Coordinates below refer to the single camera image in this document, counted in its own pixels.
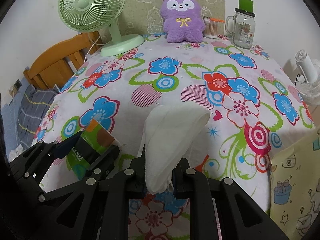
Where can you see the white cloth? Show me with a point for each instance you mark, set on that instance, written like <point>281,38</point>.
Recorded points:
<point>167,134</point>

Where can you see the wall power socket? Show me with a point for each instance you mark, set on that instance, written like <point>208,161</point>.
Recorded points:
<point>17,85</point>

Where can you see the glass mason jar mug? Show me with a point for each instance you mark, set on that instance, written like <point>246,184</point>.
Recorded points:
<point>241,28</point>

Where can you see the cotton swab container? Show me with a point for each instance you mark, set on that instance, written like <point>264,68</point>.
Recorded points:
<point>214,27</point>

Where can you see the floral tablecloth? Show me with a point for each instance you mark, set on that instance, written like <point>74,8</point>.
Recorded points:
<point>255,112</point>

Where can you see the beige cartoon wall board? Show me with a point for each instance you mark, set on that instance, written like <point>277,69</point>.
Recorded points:
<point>143,16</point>

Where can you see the yellow cartoon storage box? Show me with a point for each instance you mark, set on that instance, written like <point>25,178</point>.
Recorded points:
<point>295,186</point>

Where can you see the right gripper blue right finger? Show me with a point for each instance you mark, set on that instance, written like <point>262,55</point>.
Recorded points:
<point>184,180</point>

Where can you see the blue plaid pillow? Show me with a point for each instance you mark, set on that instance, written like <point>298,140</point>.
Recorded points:
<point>33,107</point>

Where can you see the green desk fan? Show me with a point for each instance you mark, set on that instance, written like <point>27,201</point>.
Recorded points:
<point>86,16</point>

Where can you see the white floor fan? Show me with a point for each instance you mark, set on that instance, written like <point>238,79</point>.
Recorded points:
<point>308,80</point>

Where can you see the purple plush toy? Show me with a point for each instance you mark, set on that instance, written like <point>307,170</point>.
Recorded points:
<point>182,21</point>

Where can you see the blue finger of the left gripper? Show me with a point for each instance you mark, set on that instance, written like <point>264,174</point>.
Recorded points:
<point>63,148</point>
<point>106,161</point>

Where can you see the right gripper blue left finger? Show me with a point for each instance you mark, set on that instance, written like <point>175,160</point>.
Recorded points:
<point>137,187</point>

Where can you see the green card in jar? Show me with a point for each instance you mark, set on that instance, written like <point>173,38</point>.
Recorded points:
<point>246,5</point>

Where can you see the green tissue pack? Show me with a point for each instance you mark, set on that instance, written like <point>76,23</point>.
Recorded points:
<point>93,142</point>

